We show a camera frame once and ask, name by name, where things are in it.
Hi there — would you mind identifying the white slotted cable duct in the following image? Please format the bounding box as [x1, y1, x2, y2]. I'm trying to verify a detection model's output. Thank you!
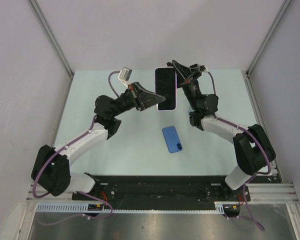
[36, 202, 225, 215]

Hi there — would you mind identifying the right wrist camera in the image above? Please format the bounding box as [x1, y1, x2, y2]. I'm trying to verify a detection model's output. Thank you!
[197, 65, 210, 73]

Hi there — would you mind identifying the right aluminium frame post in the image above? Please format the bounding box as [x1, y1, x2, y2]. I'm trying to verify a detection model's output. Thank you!
[245, 0, 294, 78]

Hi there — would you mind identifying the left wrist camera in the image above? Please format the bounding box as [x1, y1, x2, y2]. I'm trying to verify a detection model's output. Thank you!
[118, 67, 133, 84]

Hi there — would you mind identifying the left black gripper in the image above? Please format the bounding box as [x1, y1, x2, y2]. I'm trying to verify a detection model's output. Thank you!
[110, 82, 166, 118]

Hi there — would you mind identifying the left aluminium frame post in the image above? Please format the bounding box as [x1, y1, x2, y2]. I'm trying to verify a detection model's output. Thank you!
[27, 0, 74, 79]

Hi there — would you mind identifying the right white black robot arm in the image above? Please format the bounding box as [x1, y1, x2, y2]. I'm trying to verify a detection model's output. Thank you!
[167, 60, 277, 201]

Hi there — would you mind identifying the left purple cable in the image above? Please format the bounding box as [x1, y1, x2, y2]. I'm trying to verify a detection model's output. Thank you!
[32, 71, 121, 226]

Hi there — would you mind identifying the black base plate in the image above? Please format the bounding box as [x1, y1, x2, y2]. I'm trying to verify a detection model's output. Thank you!
[72, 174, 282, 211]

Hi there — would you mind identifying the phone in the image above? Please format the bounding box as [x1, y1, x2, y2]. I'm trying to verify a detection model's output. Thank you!
[155, 67, 177, 111]
[162, 126, 183, 154]

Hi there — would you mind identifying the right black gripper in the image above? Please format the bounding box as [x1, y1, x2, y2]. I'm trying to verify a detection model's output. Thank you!
[165, 62, 201, 111]

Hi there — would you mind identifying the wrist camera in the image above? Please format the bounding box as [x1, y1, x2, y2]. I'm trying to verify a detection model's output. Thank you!
[197, 65, 210, 73]
[118, 67, 133, 84]

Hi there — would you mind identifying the aluminium frame post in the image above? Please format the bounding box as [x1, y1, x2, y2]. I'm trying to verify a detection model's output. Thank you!
[27, 0, 74, 79]
[245, 0, 294, 78]

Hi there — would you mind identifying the light blue phone case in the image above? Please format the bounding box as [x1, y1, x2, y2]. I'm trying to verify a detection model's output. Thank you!
[188, 107, 194, 113]

